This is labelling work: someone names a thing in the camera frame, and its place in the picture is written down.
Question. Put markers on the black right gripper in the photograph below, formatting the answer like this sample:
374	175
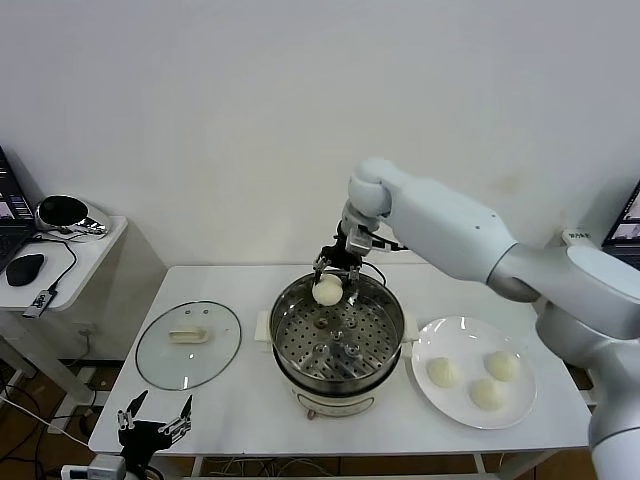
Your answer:
340	257

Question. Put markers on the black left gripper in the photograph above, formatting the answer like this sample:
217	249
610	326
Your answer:
142	440

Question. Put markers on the white steamed baozi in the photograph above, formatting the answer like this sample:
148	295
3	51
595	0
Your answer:
501	365
327	292
442	372
485	394

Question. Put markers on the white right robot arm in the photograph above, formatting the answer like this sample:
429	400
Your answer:
450	225

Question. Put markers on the perforated steel steamer basket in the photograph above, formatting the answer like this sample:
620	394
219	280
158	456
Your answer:
340	355

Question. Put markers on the cream electric cooker base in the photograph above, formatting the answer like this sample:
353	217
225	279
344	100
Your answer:
330	405

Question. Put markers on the white side desk with mouse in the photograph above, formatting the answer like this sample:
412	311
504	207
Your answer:
100	260

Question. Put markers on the white round plate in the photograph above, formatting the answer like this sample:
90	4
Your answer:
450	405

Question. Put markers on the black computer mouse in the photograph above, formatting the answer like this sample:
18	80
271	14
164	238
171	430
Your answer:
25	270

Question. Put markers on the chrome and black headset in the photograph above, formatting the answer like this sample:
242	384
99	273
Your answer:
90	222

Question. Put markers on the black laptop beside mouse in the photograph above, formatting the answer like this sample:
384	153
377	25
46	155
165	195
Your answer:
12	240

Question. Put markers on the small printed desk label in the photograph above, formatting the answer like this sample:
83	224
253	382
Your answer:
579	235

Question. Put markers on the white side desk with label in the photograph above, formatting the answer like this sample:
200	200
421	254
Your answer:
597	240

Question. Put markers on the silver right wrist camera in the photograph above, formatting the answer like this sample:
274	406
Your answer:
357	242

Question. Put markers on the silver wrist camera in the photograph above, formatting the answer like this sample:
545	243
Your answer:
100	467
357	242

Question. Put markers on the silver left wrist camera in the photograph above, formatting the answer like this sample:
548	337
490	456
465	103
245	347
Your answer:
100	467

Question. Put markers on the white wall socket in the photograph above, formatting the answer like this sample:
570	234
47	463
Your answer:
89	330

